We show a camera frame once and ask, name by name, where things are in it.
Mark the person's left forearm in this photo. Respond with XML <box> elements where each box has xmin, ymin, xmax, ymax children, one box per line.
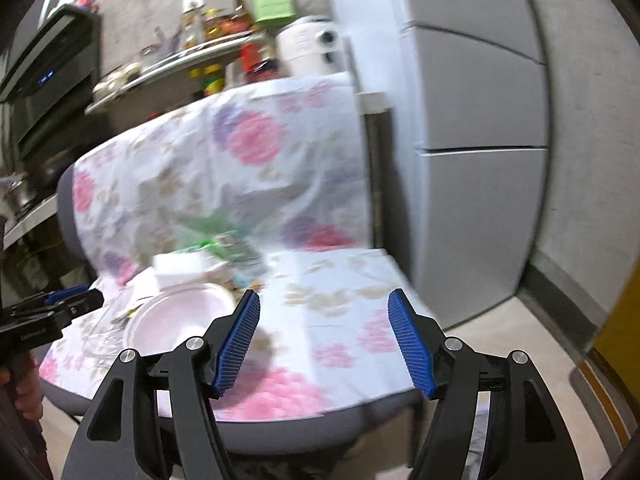
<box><xmin>0</xmin><ymin>400</ymin><xmax>53</xmax><ymax>480</ymax></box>

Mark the grey refrigerator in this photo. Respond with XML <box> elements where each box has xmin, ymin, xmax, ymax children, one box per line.
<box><xmin>325</xmin><ymin>0</ymin><xmax>551</xmax><ymax>331</ymax></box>

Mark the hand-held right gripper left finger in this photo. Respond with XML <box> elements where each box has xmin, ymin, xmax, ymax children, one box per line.
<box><xmin>62</xmin><ymin>289</ymin><xmax>261</xmax><ymax>480</ymax></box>

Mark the clear plastic wrapper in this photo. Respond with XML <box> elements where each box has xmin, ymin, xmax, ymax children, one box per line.
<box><xmin>82</xmin><ymin>285</ymin><xmax>151</xmax><ymax>361</ymax></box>

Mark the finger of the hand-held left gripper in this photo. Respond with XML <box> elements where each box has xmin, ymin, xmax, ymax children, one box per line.
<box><xmin>65</xmin><ymin>291</ymin><xmax>104</xmax><ymax>317</ymax></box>
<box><xmin>44</xmin><ymin>285</ymin><xmax>91</xmax><ymax>307</ymax></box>

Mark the clear glass bottle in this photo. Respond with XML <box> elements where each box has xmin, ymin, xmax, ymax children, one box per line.
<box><xmin>180</xmin><ymin>10</ymin><xmax>203</xmax><ymax>51</ymax></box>

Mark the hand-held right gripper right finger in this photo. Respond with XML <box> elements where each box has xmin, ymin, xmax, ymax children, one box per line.
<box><xmin>388</xmin><ymin>288</ymin><xmax>586</xmax><ymax>480</ymax></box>

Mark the metal pot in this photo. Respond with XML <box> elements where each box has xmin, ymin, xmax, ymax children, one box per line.
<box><xmin>0</xmin><ymin>175</ymin><xmax>31</xmax><ymax>213</ymax></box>

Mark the person's left hand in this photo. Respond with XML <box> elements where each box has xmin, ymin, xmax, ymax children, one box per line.
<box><xmin>0</xmin><ymin>352</ymin><xmax>45</xmax><ymax>422</ymax></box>

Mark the white folded cloth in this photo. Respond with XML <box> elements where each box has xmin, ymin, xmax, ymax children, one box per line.
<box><xmin>152</xmin><ymin>251</ymin><xmax>213</xmax><ymax>292</ymax></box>

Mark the green plastic bottle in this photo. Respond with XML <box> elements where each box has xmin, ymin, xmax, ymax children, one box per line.
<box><xmin>175</xmin><ymin>215</ymin><xmax>263</xmax><ymax>273</ymax></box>

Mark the white kitchen appliance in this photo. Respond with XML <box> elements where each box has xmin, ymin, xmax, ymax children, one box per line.
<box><xmin>276</xmin><ymin>16</ymin><xmax>347</xmax><ymax>79</ymax></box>

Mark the green utensil box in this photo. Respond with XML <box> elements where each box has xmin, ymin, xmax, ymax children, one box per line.
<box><xmin>251</xmin><ymin>0</ymin><xmax>295</xmax><ymax>24</ymax></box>

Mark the red jar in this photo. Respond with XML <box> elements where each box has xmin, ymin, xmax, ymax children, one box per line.
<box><xmin>239</xmin><ymin>42</ymin><xmax>262</xmax><ymax>77</ymax></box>

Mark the yellow board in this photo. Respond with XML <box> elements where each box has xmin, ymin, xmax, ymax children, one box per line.
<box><xmin>592</xmin><ymin>265</ymin><xmax>640</xmax><ymax>441</ymax></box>

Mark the black oven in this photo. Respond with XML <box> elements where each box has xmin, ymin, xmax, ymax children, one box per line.
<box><xmin>0</xmin><ymin>4</ymin><xmax>103</xmax><ymax>106</ymax></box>

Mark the floral printed cloth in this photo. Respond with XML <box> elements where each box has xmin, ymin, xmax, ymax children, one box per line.
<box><xmin>39</xmin><ymin>72</ymin><xmax>418</xmax><ymax>423</ymax></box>

